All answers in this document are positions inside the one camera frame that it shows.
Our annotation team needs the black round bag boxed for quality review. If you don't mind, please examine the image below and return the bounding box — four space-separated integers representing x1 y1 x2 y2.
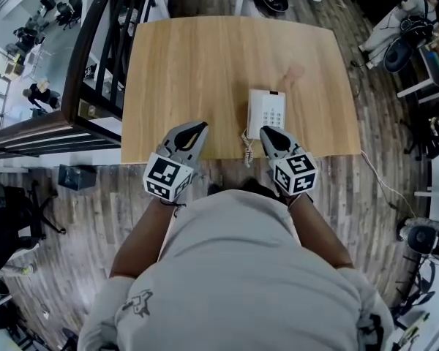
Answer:
383 37 415 74

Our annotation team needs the wooden staircase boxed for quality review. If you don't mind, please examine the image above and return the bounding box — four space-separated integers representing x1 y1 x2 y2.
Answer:
0 110 122 161

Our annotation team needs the person's left forearm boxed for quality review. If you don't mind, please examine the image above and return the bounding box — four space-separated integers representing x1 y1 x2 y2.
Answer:
108 197 179 279

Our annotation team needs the grey fan device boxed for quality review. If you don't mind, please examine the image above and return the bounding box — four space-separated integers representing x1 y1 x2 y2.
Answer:
397 216 439 267

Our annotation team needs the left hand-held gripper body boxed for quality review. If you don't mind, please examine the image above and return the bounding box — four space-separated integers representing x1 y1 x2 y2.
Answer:
143 129 200 202

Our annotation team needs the black tripod stand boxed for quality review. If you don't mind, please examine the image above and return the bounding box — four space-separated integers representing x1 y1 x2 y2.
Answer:
389 256 437 331

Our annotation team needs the white floor cable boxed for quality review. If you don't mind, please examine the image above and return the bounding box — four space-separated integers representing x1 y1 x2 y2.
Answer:
359 150 419 219

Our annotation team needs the white armchair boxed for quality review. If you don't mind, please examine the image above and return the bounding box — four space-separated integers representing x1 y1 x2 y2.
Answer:
359 0 431 69

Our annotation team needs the white telephone cord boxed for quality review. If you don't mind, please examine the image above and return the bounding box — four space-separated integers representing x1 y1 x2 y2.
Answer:
240 127 255 169

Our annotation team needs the black metal railing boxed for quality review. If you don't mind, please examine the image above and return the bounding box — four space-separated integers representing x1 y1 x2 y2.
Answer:
61 0 158 126

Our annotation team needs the person's right forearm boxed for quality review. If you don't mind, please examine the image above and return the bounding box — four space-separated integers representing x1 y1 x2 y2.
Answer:
286 192 355 270

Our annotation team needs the white side table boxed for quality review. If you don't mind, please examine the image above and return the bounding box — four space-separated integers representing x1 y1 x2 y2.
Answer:
397 44 439 99

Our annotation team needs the white telephone base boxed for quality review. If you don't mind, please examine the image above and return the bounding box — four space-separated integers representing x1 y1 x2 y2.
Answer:
247 88 287 140

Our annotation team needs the black office chair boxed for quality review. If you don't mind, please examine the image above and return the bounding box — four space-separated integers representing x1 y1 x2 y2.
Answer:
55 0 83 29
0 181 67 272

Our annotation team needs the person's grey shirt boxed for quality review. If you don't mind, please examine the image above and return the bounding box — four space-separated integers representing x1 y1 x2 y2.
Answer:
76 189 395 351

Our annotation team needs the black box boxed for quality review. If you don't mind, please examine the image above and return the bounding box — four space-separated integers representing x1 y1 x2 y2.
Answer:
57 164 97 192

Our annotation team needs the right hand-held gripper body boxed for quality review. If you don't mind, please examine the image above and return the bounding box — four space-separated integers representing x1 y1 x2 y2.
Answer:
266 141 319 198

